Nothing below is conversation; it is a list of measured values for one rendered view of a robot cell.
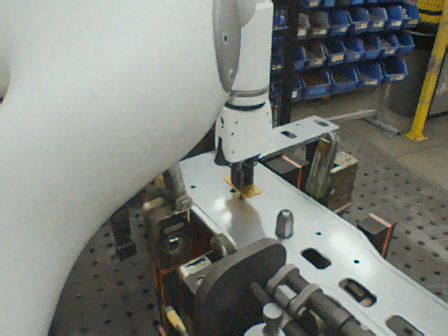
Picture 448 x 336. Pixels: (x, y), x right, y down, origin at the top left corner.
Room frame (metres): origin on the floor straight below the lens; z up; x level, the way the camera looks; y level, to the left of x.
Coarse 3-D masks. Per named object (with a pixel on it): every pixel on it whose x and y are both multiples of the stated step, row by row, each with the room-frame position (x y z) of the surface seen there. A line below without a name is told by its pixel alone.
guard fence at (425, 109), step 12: (444, 12) 2.85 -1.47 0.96; (444, 24) 2.82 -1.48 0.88; (444, 36) 2.81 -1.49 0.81; (444, 48) 2.83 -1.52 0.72; (432, 60) 2.84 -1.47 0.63; (444, 60) 2.89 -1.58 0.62; (432, 72) 2.82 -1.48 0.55; (444, 72) 2.91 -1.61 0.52; (432, 84) 2.83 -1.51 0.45; (444, 84) 2.92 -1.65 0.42; (420, 96) 2.86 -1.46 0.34; (432, 96) 2.87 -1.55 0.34; (444, 96) 2.94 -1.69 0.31; (420, 108) 2.84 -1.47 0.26; (432, 108) 2.91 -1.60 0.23; (444, 108) 2.97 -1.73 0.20; (420, 120) 2.82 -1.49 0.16; (420, 132) 2.84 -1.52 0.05
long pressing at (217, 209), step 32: (192, 160) 0.79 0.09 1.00; (192, 192) 0.66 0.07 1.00; (224, 192) 0.66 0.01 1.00; (288, 192) 0.66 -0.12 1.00; (224, 224) 0.56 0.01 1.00; (256, 224) 0.56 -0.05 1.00; (320, 224) 0.56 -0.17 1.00; (288, 256) 0.48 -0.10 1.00; (352, 256) 0.48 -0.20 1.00; (384, 288) 0.41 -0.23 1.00; (416, 288) 0.41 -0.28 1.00; (384, 320) 0.36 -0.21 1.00; (416, 320) 0.36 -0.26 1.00
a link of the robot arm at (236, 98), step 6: (258, 90) 0.61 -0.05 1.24; (264, 90) 0.62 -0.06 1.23; (234, 96) 0.61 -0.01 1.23; (240, 96) 0.61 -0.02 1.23; (246, 96) 0.60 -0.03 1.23; (252, 96) 0.61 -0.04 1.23; (258, 96) 0.61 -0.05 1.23; (264, 96) 0.62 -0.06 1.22; (228, 102) 0.63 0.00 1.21; (234, 102) 0.61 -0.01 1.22; (240, 102) 0.61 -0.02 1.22; (246, 102) 0.60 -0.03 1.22; (252, 102) 0.61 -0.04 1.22; (258, 102) 0.61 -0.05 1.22
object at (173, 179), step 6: (174, 168) 0.54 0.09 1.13; (180, 168) 0.55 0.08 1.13; (162, 174) 0.57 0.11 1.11; (168, 174) 0.54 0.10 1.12; (174, 174) 0.54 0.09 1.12; (180, 174) 0.55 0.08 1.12; (168, 180) 0.55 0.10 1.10; (174, 180) 0.54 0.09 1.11; (180, 180) 0.55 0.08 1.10; (168, 186) 0.56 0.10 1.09; (174, 186) 0.54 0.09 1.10; (180, 186) 0.55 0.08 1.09; (174, 192) 0.54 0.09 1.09; (180, 192) 0.55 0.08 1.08
